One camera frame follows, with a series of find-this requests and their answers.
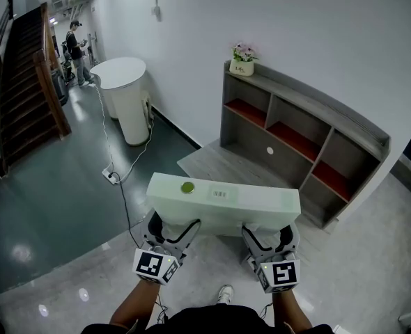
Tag person's black shirt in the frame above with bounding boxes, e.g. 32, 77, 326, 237
81, 302, 336, 334

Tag white round counter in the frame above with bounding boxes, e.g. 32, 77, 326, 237
89, 56, 155, 147

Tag white pot pink flowers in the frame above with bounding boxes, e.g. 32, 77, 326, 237
228, 40, 260, 77

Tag grey wooden platform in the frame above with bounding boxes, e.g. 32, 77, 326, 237
176, 138, 299, 189

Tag white object box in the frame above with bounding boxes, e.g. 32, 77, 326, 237
146, 172, 302, 238

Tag white power strip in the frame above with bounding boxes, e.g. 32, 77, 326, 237
102, 166, 122, 186

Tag person's right forearm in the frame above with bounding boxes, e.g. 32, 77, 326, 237
271, 288, 313, 331

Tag dark wooden staircase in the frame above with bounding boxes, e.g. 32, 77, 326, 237
0, 0, 72, 181

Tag thin white cable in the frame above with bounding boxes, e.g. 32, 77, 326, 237
118, 97, 155, 183

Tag grey wooden shelf red boards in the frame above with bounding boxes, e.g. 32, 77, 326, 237
219, 59, 391, 230

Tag white power cable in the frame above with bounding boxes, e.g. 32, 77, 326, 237
93, 81, 114, 174

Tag person's left forearm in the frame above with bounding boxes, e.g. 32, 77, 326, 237
109, 278, 162, 331

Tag white wall conduit box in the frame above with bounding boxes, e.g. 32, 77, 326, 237
150, 0, 163, 23

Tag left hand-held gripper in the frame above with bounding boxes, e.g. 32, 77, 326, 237
132, 208, 202, 287

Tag black bin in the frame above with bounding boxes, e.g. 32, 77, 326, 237
49, 68, 70, 106

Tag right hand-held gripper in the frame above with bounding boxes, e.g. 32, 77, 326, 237
240, 222, 302, 294

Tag person's white shoe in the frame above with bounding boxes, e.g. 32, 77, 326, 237
216, 284, 235, 306

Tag black power cable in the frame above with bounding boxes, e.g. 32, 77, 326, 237
111, 172, 144, 251

